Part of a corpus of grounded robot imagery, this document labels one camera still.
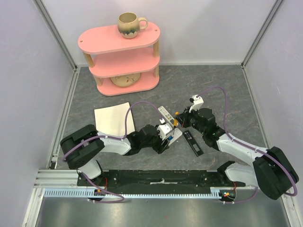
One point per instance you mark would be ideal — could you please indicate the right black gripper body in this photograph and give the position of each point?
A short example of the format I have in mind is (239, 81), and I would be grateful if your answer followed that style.
(185, 118)

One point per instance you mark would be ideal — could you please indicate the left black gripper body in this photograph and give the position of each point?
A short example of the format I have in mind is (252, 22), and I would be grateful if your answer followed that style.
(156, 144)

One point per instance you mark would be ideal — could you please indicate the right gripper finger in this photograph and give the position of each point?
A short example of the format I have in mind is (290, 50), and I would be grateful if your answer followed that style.
(182, 122)
(180, 116)

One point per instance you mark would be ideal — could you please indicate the orange handled screwdriver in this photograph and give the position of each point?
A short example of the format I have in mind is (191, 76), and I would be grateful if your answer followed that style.
(175, 123)

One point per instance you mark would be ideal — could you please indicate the white remote with back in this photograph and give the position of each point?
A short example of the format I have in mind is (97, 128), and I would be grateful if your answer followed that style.
(176, 135)

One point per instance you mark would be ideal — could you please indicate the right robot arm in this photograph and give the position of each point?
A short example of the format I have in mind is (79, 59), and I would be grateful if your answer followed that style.
(267, 169)

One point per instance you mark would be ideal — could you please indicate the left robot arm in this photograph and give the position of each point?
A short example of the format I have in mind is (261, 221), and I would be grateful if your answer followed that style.
(81, 147)

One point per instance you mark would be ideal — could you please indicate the white air conditioner remote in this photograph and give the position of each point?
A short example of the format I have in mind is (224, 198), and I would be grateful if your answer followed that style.
(167, 116)

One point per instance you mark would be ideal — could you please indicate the beige floral ceramic bowl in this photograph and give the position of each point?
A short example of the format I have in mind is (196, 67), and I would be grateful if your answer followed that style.
(125, 80)

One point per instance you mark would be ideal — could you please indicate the pink three-tier shelf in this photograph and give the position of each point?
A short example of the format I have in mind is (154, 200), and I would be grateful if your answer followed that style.
(108, 54)

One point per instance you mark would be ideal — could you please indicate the beige ceramic mug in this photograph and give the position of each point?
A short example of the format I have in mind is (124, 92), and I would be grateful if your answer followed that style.
(129, 25)

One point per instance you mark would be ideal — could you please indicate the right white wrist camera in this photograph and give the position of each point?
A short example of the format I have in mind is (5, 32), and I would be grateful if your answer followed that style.
(197, 101)

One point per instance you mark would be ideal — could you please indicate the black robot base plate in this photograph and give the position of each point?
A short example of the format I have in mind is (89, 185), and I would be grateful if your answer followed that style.
(119, 178)

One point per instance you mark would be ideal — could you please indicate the grey slotted cable duct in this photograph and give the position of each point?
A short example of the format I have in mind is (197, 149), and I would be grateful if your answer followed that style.
(95, 194)

